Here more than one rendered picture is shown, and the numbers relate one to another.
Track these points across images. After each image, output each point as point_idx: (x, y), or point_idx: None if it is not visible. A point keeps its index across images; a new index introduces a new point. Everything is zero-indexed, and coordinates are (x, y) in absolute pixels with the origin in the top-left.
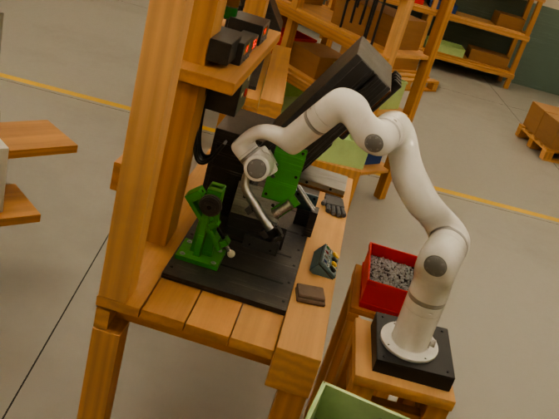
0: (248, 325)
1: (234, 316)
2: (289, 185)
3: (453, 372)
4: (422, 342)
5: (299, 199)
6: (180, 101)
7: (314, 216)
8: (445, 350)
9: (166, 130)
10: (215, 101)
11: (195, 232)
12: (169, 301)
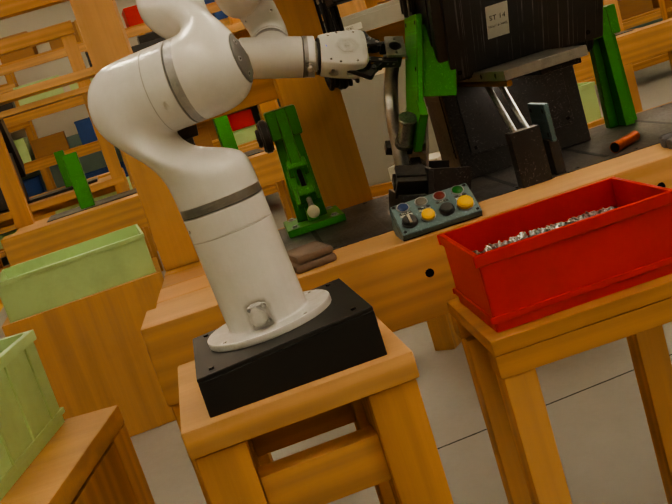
0: (196, 294)
1: (209, 285)
2: (414, 87)
3: (217, 370)
4: (222, 305)
5: (535, 121)
6: None
7: (509, 142)
8: (285, 338)
9: (115, 37)
10: None
11: (373, 200)
12: (197, 270)
